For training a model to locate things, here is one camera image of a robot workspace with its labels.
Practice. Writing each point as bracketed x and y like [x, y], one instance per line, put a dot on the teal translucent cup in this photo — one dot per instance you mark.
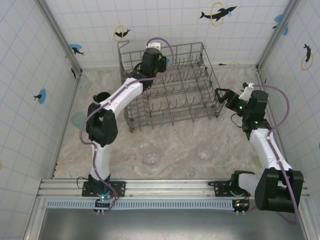
[77, 120]

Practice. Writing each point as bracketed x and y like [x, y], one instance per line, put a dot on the left electronics board with LED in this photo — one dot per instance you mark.
[102, 203]

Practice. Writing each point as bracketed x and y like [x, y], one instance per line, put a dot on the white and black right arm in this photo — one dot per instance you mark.
[260, 147]

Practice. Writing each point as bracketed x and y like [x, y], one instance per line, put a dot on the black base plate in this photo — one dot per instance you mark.
[120, 187]
[220, 187]

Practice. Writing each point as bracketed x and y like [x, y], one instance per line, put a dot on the right electronics board with LED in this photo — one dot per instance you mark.
[241, 205]

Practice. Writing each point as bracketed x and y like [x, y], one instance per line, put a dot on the dolphin blue circle sticker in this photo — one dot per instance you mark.
[42, 96]
[168, 60]
[278, 18]
[75, 48]

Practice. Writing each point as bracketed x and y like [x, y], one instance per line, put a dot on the aluminium frame post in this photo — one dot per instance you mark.
[63, 41]
[278, 35]

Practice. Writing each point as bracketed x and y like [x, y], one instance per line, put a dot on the electronics board with led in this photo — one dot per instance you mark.
[241, 205]
[102, 203]

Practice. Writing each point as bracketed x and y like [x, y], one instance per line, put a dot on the black plastic cup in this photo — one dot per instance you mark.
[102, 96]

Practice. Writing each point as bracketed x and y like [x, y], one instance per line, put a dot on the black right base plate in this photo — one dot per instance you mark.
[220, 187]

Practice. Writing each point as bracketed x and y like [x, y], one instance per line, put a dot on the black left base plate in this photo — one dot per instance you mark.
[120, 187]

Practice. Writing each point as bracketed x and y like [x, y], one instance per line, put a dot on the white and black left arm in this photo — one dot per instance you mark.
[103, 162]

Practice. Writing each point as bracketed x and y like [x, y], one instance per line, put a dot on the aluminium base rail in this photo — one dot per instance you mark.
[170, 187]

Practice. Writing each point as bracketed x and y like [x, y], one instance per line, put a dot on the clear plastic cup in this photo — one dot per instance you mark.
[205, 152]
[151, 157]

